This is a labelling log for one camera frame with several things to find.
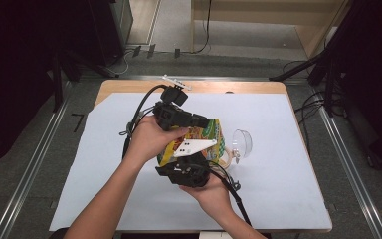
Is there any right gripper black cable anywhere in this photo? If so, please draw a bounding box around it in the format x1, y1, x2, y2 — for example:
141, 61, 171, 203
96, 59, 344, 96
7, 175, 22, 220
208, 160, 253, 227

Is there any person's left hand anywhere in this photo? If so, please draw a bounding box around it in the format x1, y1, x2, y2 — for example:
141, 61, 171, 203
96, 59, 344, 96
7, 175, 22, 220
123, 115, 190, 165

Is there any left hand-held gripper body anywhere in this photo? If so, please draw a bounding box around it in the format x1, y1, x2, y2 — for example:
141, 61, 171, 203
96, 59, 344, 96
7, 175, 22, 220
152, 74, 193, 131

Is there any dark curtain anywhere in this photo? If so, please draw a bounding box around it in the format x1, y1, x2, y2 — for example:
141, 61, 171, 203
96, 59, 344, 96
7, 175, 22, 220
0, 0, 94, 173
327, 0, 382, 173

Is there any clear glass measuring cup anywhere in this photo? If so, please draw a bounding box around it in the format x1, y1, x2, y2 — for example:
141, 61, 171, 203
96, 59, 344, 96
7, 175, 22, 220
218, 128, 254, 170

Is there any person's right hand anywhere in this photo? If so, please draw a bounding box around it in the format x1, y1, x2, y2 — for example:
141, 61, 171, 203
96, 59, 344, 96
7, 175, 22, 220
178, 173, 234, 221

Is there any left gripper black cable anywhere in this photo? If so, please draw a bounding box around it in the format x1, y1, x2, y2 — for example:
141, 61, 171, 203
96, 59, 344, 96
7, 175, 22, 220
118, 84, 168, 160

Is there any black cabinet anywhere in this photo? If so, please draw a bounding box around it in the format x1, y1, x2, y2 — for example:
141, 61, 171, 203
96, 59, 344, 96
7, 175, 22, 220
89, 0, 134, 68

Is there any white box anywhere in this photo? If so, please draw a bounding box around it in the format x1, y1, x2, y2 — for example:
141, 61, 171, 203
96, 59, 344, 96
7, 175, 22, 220
198, 231, 233, 239

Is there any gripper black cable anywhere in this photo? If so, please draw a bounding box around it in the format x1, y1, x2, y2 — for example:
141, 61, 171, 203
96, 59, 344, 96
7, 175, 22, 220
208, 160, 253, 227
118, 84, 168, 160

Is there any long metal floor rail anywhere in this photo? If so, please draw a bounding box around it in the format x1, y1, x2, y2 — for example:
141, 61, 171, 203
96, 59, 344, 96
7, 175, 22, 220
0, 83, 73, 239
311, 86, 382, 239

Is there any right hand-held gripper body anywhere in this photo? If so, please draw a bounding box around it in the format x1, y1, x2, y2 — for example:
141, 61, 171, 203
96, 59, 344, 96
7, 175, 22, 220
168, 138, 218, 188

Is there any light wooden shelf unit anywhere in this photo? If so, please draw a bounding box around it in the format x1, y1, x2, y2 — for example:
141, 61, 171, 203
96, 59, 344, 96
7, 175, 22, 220
190, 0, 352, 59

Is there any light blue table mat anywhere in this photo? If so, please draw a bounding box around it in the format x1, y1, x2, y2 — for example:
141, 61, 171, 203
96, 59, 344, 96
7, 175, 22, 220
49, 92, 333, 232

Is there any black stand with upright post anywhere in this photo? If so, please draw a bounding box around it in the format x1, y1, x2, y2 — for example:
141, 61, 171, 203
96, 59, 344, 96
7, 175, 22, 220
51, 49, 120, 113

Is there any white floor cable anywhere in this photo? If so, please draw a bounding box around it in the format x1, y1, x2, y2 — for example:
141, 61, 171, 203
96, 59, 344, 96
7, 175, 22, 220
107, 49, 137, 76

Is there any black stand with slanted legs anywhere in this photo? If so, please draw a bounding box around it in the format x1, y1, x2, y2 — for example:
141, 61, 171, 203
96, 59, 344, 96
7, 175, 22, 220
268, 0, 356, 111

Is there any thin black hanging cable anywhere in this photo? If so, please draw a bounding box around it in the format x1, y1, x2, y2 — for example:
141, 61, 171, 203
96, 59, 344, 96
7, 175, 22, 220
182, 0, 213, 56

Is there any green yellow refill pouch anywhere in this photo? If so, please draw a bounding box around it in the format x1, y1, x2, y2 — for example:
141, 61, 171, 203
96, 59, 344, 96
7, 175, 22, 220
157, 118, 227, 167

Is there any bundle of black floor cables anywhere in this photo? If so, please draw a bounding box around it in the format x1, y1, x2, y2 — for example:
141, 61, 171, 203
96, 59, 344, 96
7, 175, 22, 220
282, 59, 329, 147

